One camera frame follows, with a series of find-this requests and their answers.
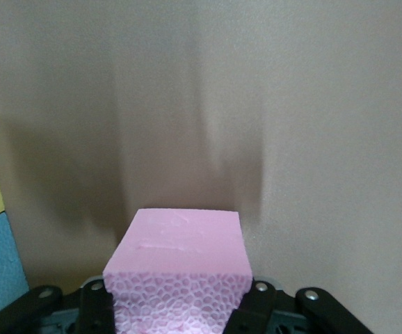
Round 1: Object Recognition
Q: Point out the brown table mat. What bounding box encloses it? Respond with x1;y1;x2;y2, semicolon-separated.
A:
0;0;402;334

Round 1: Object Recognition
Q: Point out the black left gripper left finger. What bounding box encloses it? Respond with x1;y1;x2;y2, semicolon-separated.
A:
0;276;118;334

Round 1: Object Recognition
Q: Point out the pink foam cube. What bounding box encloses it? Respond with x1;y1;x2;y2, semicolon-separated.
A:
102;207;255;334

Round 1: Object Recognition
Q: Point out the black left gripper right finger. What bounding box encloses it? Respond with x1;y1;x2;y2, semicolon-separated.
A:
225;276;375;334

